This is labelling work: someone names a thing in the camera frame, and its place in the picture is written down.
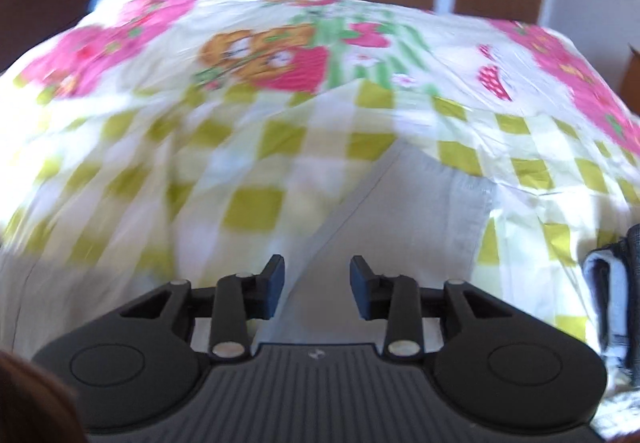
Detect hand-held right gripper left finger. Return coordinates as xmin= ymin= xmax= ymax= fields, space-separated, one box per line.
xmin=120 ymin=254 xmax=286 ymax=360

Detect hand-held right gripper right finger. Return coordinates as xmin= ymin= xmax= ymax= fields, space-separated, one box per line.
xmin=349 ymin=255 xmax=502 ymax=358

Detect grey pants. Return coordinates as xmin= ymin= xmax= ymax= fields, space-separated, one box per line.
xmin=0 ymin=140 xmax=497 ymax=359

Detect checked printed bedsheet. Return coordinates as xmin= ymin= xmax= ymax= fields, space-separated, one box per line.
xmin=0 ymin=0 xmax=640 ymax=439

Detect blue-grey jeans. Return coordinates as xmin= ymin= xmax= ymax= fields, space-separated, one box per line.
xmin=582 ymin=247 xmax=632 ymax=370

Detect dark grey garment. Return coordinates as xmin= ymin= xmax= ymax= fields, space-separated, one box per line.
xmin=618 ymin=223 xmax=640 ymax=309

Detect wooden side furniture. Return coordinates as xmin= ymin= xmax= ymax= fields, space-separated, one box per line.
xmin=620 ymin=43 xmax=640 ymax=116

